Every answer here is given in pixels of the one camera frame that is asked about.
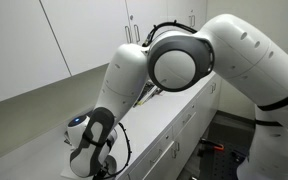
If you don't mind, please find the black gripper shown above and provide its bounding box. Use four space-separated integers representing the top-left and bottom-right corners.
92 168 109 180

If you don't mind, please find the stack of books and papers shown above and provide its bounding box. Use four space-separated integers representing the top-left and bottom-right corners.
63 130 73 147

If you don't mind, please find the wide white base cabinet drawer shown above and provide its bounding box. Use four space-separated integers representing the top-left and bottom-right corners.
127 126 175 180

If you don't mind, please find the white base cabinet door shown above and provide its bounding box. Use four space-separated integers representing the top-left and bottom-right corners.
195 73 224 136
173 112 199 176
141 141 178 180

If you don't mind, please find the black yellow paperback book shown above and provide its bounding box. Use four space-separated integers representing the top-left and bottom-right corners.
133 79 165 108

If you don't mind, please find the red black clamp tool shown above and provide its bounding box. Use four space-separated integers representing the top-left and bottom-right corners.
197 137 225 158

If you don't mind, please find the black perforated board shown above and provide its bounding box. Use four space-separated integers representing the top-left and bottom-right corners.
197 148 252 180

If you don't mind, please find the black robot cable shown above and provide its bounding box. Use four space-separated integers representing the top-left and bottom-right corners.
101 121 133 180

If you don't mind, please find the silver drawer handle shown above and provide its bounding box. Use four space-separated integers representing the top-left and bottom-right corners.
149 148 165 165
182 112 194 125

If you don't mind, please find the silver wall cabinet handle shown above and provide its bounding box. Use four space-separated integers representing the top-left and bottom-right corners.
188 14 197 29
124 25 133 45
133 23 141 44

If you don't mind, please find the large white wall cabinet door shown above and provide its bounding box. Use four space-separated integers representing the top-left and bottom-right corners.
0 0 72 108

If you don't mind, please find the narrow white wall cabinet door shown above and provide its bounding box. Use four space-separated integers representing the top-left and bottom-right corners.
125 0 170 54

